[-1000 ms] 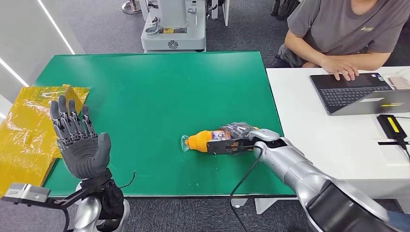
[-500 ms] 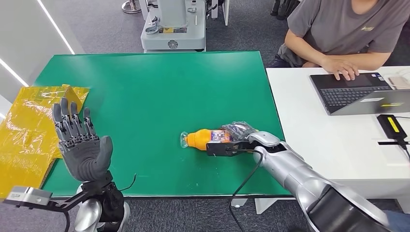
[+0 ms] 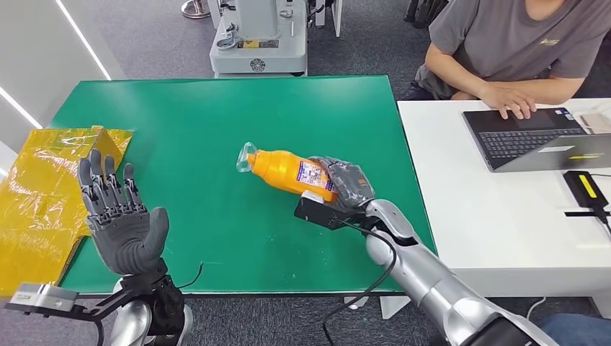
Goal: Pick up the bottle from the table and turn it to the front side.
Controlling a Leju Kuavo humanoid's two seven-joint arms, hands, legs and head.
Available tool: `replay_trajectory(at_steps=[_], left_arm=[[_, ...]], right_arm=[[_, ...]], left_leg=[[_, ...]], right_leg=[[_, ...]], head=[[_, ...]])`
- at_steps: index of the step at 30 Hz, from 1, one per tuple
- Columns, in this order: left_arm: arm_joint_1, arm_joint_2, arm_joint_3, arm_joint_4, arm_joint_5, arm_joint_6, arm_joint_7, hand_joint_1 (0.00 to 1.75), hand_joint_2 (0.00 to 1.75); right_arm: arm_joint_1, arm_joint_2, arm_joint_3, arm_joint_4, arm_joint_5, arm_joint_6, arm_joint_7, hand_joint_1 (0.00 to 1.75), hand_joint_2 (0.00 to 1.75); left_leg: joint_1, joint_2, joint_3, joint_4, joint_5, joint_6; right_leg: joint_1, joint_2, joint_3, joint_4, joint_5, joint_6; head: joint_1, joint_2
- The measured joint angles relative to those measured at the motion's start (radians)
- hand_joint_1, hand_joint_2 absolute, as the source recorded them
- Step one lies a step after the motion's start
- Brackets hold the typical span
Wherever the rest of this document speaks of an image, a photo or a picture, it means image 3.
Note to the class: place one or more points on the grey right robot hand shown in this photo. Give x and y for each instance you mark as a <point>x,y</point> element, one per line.
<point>348,184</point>

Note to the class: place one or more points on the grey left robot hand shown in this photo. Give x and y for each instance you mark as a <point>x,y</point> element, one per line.
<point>126,239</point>

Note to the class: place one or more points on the orange bottle with clear cap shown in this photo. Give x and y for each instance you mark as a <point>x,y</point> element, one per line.
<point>279,169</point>

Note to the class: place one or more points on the person's left forearm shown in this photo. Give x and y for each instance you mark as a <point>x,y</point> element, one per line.
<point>558,88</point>

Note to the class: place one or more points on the person's right forearm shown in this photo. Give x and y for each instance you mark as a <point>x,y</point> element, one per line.
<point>453,71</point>

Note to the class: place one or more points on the white robot base machine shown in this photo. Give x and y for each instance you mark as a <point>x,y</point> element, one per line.
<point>258,52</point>

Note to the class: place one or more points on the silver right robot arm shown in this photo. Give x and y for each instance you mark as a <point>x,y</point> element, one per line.
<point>429,281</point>

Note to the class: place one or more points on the yellow film wrapped cardboard box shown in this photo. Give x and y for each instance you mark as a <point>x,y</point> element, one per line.
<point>38,200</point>

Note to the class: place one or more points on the white panel leg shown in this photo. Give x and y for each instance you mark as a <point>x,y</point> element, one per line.
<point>337,19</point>

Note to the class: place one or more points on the black and grey laptop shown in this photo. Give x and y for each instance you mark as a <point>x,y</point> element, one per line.
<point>520,138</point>

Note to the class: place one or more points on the person's right hand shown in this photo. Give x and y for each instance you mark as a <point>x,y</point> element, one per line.
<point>508,98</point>

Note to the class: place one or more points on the black chair base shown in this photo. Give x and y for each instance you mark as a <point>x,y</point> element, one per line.
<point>425,12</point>

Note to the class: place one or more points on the person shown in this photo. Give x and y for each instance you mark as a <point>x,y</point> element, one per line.
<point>501,38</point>

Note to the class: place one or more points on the chrome stanchion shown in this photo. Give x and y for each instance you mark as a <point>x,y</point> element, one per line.
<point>195,9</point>

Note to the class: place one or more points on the black power adapter yellow label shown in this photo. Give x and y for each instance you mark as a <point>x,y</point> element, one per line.
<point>584,188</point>

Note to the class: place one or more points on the beige flat pouch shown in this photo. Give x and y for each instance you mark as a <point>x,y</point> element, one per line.
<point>596,123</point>

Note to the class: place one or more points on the person's leg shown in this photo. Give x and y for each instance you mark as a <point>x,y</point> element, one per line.
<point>577,330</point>

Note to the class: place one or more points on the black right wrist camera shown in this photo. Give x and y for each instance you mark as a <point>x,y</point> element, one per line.
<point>324,215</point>

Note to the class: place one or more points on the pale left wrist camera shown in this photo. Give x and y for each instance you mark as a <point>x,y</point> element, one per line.
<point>43,295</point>

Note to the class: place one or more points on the white table foot bracket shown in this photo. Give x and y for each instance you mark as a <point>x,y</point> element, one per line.
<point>394,305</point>
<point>357,302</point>

